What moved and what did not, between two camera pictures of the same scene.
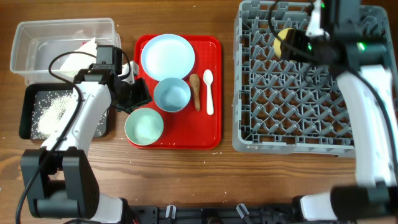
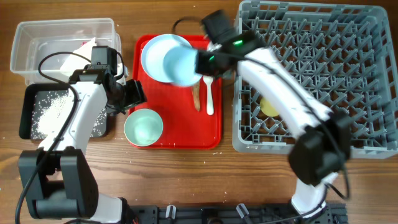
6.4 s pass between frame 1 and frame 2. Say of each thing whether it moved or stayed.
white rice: stayed
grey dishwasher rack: stayed
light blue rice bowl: moved
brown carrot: stayed
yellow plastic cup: moved
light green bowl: stayed
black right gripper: moved
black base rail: stayed
